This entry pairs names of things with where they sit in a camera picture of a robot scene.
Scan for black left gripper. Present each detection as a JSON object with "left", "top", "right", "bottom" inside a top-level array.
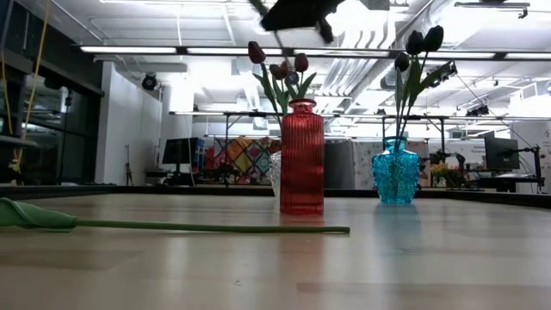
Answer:
[{"left": 259, "top": 0, "right": 346, "bottom": 45}]

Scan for red ribbed glass vase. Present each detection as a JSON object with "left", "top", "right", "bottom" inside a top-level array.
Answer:
[{"left": 279, "top": 98, "right": 325, "bottom": 216}]

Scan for blue patterned glass vase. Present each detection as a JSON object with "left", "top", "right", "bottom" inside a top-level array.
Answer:
[{"left": 371, "top": 135, "right": 422, "bottom": 205}]

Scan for black monitor on arm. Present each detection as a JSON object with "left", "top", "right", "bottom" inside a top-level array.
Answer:
[{"left": 484, "top": 136, "right": 521, "bottom": 171}]

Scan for clear glass vase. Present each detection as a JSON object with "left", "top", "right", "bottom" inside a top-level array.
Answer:
[{"left": 268, "top": 150, "right": 283, "bottom": 202}]

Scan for yellow background flowers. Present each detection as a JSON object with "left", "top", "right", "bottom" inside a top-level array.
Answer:
[{"left": 430, "top": 162, "right": 451, "bottom": 187}]

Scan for dark partition panel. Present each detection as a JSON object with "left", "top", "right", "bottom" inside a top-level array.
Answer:
[{"left": 323, "top": 138, "right": 356, "bottom": 189}]

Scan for colourful patchwork quilt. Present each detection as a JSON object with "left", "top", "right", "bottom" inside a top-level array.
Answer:
[{"left": 205, "top": 136, "right": 282, "bottom": 185}]

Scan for black ceiling light cluster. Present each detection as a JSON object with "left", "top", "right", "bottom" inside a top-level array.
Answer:
[{"left": 466, "top": 104, "right": 491, "bottom": 118}]

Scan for black computer monitor on stand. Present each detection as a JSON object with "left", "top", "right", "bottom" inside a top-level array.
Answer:
[{"left": 161, "top": 137, "right": 200, "bottom": 184}]

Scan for long ceiling light strip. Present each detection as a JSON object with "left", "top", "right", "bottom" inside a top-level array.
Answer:
[{"left": 79, "top": 44, "right": 551, "bottom": 61}]

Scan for long green flower stem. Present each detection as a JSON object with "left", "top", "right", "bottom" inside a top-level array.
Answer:
[{"left": 0, "top": 196, "right": 351, "bottom": 235}]

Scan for dark background desk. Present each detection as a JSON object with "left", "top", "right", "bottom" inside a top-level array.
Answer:
[{"left": 467, "top": 173, "right": 546, "bottom": 194}]

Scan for black tripod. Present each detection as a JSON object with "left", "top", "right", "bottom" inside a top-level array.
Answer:
[{"left": 123, "top": 144, "right": 133, "bottom": 186}]

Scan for silver ventilation duct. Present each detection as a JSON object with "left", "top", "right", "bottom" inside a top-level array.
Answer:
[{"left": 381, "top": 0, "right": 464, "bottom": 90}]

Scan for black overhead frame rail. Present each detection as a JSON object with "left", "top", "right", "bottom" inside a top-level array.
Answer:
[{"left": 169, "top": 110, "right": 551, "bottom": 122}]

